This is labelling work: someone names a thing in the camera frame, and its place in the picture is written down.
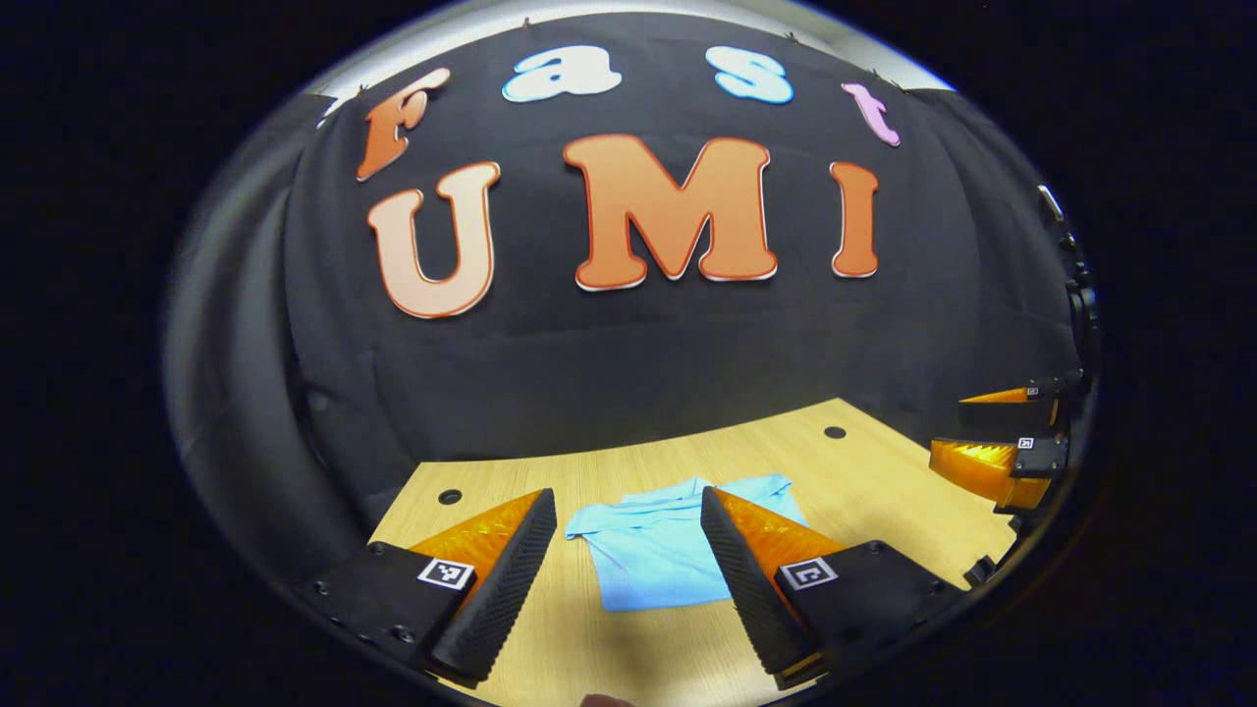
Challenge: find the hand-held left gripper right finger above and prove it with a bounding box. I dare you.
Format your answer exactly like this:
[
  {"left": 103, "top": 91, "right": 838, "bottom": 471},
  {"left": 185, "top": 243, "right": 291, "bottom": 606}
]
[{"left": 699, "top": 485, "right": 968, "bottom": 691}]

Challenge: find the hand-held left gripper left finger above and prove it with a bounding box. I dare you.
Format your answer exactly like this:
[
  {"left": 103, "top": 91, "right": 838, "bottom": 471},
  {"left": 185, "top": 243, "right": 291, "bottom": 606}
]
[{"left": 300, "top": 488, "right": 559, "bottom": 688}]

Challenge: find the light blue T-shirt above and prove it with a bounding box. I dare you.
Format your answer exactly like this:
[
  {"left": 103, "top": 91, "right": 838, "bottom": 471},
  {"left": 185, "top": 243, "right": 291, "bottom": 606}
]
[{"left": 565, "top": 474, "right": 808, "bottom": 614}]

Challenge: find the black backdrop cloth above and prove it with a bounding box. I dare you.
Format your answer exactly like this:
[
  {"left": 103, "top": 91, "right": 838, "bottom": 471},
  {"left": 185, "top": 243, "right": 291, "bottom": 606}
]
[{"left": 167, "top": 12, "right": 1096, "bottom": 590}]

